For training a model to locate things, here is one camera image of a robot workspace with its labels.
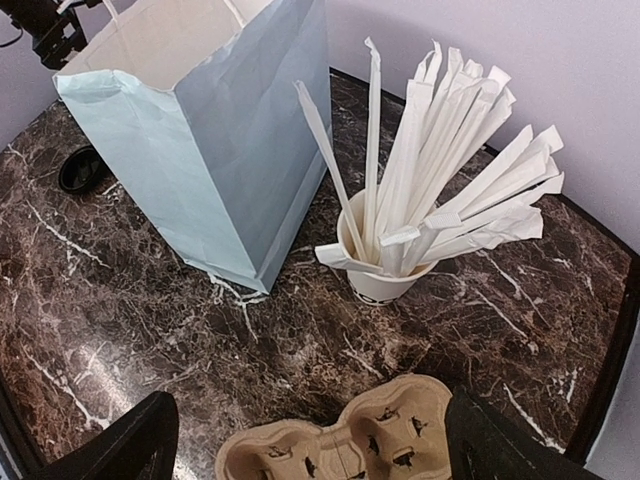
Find white paper straw holder cup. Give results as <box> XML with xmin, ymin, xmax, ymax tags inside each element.
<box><xmin>336</xmin><ymin>189</ymin><xmax>439</xmax><ymax>306</ymax></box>

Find white wrapped straws bundle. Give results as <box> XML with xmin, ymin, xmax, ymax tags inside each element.
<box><xmin>295</xmin><ymin>45</ymin><xmax>564</xmax><ymax>279</ymax></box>

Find brown cardboard cup carrier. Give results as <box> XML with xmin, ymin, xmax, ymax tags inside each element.
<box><xmin>215</xmin><ymin>374</ymin><xmax>452</xmax><ymax>479</ymax></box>

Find white paper takeout bag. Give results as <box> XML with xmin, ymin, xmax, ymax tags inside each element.
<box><xmin>54</xmin><ymin>1</ymin><xmax>331</xmax><ymax>293</ymax></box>

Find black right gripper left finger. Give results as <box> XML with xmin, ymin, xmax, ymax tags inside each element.
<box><xmin>29</xmin><ymin>391</ymin><xmax>179</xmax><ymax>479</ymax></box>

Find black plastic cup lid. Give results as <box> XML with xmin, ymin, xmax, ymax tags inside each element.
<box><xmin>58</xmin><ymin>145</ymin><xmax>108</xmax><ymax>195</ymax></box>

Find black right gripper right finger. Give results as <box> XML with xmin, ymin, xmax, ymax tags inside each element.
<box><xmin>445</xmin><ymin>386</ymin><xmax>597</xmax><ymax>480</ymax></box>

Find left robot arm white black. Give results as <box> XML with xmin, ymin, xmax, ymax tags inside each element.
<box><xmin>1</xmin><ymin>0</ymin><xmax>101</xmax><ymax>71</ymax></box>

